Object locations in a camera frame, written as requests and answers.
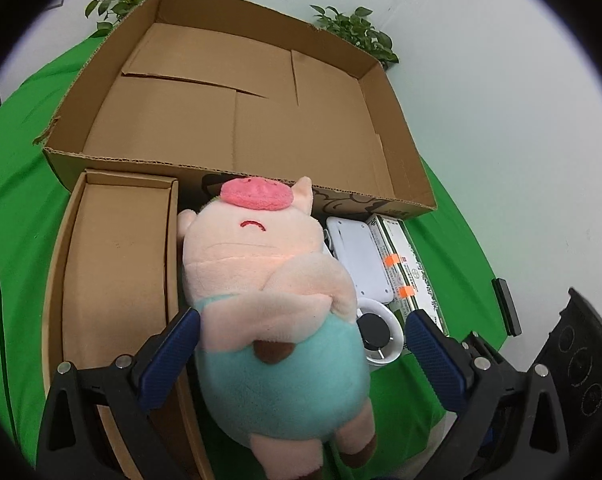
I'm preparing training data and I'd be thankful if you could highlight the small cardboard tray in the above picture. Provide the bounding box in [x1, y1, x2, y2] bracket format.
[42, 170, 212, 479]

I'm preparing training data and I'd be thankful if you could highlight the white handheld fan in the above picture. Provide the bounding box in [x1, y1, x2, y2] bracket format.
[323, 226, 407, 366]

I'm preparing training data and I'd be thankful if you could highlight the pink pig plush toy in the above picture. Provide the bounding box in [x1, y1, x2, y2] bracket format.
[177, 177, 377, 479]

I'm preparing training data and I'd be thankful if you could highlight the green tablecloth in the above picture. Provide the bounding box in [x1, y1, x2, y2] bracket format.
[0, 38, 506, 479]

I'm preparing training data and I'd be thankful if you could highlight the small black object on cloth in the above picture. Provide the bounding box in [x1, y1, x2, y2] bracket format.
[491, 278, 522, 337]

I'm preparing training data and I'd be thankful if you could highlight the green white medicine box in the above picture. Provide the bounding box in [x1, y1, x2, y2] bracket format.
[366, 214, 450, 336]

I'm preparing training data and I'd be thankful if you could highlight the white flat rectangular device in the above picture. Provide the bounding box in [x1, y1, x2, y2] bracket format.
[326, 217, 394, 304]

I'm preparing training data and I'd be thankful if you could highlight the large open cardboard box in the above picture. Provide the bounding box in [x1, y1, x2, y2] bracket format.
[40, 0, 437, 219]

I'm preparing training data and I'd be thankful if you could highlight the right potted green plant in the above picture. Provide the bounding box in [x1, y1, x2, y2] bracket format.
[310, 4, 400, 70]

